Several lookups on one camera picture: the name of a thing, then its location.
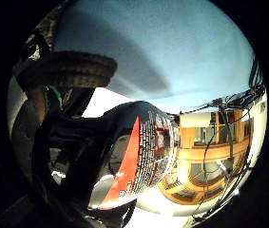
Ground black cable bundle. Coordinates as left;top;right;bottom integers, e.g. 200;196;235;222
180;56;267;222

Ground black snack packet red label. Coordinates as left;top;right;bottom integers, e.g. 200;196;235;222
87;100;181;212

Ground wooden shelf cabinet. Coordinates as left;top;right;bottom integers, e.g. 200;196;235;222
157;108;256;207

